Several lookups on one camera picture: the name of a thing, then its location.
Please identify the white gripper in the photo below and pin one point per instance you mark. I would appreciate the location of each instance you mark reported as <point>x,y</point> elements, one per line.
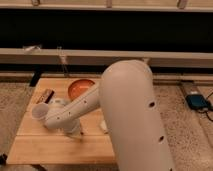
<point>73,128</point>

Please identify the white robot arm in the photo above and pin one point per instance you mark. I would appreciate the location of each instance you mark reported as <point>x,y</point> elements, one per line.
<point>125,94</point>

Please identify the white paper cup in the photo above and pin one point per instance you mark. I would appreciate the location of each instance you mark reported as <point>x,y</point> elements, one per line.
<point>39,112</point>

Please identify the wooden folding table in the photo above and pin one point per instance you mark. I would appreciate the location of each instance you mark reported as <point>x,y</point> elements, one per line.
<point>34,144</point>

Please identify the orange bowl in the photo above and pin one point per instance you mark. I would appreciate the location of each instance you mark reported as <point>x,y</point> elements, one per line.
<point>78,87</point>

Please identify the brown snack bar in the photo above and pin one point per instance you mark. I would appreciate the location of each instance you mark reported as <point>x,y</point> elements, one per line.
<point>46,96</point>

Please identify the dark blue floor device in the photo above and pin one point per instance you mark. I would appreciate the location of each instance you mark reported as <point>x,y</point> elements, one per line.
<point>196,102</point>

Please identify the wooden shelf rail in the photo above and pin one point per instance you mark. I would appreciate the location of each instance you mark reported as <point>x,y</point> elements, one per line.
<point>101,57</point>

